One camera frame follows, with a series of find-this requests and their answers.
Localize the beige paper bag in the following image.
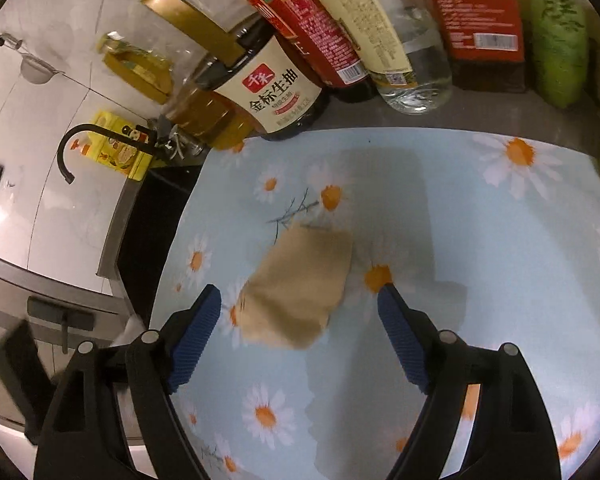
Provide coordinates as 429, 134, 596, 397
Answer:
236, 223, 353, 350

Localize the black kitchen sink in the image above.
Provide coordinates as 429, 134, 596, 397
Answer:
117, 166, 201, 324

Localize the grey cabinet drawer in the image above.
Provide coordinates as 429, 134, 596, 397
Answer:
0, 258, 132, 430

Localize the yellow dish soap box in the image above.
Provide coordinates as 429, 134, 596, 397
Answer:
70, 110, 152, 181

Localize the black curved faucet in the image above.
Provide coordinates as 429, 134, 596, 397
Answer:
56, 124, 178, 184

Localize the soy sauce bottle white label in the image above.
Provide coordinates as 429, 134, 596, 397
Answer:
139, 0, 332, 142

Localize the clear vinegar bottle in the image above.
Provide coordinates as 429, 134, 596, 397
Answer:
320, 0, 452, 115

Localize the cooking oil jug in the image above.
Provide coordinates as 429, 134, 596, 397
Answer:
96, 0, 256, 150

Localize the red label dark bottle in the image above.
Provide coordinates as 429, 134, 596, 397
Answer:
432, 0, 526, 93

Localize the green label bottle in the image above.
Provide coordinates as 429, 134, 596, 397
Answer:
529, 0, 588, 110

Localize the red label sauce bottle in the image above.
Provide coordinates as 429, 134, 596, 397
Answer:
247, 0, 376, 104

